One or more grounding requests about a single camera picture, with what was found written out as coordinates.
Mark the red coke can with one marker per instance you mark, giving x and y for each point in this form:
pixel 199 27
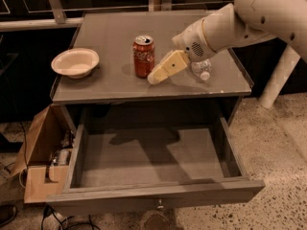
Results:
pixel 143 55

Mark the open grey top drawer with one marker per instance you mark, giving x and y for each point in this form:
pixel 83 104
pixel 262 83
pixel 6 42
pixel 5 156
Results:
pixel 124 170

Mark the white diagonal post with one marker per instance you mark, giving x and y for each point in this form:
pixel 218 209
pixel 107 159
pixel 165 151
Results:
pixel 283 69

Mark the metal drawer knob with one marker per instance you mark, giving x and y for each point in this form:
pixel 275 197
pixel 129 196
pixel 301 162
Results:
pixel 160 205

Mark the brown cardboard box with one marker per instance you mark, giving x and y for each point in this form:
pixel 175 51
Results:
pixel 42 141

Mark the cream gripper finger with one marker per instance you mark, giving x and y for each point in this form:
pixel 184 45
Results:
pixel 174 62

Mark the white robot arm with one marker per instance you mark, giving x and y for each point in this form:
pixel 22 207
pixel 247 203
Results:
pixel 237 24

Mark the clear plastic water bottle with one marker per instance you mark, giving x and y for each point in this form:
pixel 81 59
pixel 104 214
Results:
pixel 202 69

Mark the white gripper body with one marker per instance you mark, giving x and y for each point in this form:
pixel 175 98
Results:
pixel 191 43

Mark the metal railing frame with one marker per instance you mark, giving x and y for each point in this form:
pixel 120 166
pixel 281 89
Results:
pixel 22 15

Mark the grey cabinet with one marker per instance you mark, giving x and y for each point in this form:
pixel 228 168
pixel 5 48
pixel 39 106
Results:
pixel 130 44

